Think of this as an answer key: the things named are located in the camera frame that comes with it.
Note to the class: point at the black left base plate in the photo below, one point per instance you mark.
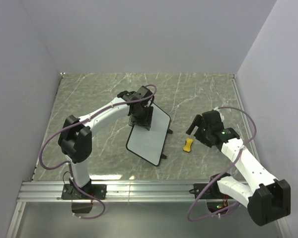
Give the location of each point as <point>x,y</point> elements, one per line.
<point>70,192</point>

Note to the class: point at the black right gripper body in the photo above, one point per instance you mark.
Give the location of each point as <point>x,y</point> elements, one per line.
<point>202,134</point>

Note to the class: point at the yellow bone-shaped eraser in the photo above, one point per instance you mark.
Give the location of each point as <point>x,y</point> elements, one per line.
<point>188,144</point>

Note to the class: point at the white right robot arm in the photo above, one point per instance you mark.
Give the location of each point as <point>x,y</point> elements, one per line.
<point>266,198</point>

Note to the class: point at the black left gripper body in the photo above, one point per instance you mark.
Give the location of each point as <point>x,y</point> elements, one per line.
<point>141,111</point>

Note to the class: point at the small whiteboard with black frame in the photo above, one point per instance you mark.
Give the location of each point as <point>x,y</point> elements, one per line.
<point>148,144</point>

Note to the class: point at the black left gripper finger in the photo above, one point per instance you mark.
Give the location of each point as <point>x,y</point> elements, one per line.
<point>137,119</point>
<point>148,119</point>

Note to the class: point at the aluminium right edge rail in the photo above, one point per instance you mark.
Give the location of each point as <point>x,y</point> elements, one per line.
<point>250,126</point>

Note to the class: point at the aluminium mounting rail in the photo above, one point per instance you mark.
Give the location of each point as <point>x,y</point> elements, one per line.
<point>116,191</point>

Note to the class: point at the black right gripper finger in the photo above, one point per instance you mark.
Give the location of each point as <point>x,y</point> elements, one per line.
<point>197,121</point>
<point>190,129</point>

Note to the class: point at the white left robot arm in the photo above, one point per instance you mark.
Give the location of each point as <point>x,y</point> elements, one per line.
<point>76,135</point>

